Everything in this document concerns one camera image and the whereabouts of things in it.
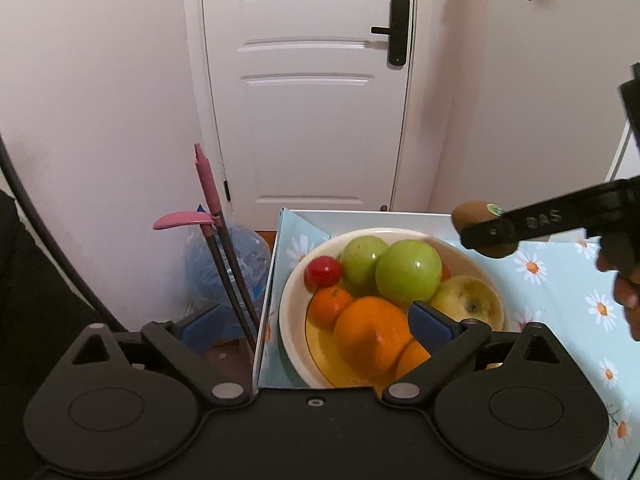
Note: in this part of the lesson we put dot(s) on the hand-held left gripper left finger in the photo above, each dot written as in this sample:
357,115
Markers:
200,321

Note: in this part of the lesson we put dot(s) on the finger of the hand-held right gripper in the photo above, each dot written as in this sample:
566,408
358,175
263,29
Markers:
540,220

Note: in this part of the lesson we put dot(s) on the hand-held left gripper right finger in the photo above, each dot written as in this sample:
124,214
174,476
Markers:
430,326

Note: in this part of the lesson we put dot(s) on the yellow-green apple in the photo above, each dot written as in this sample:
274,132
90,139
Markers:
470,296

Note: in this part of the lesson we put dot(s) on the large green apple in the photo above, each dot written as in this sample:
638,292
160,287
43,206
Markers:
407,272

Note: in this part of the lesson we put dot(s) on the large orange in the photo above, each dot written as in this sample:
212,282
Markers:
370,332

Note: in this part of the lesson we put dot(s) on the brown kiwi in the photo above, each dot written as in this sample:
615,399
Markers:
472,215

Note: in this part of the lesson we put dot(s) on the cream oval bowl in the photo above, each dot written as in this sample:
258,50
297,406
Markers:
300,340

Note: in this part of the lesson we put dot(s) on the small tangerine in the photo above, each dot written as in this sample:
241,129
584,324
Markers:
327,305
445,272

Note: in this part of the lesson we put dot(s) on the person's right hand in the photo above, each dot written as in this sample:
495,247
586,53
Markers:
627,300

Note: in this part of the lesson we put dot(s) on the daisy print tablecloth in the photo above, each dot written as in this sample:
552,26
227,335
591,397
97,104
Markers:
560,280

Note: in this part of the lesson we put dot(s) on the blue plastic bag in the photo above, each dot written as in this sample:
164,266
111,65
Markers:
247,255

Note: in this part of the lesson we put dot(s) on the red cherry tomato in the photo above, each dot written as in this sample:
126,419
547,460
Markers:
322,271

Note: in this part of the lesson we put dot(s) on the black door hinge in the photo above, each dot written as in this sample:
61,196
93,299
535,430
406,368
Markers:
226,190

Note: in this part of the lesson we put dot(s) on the white door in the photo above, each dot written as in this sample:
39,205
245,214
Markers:
310,135

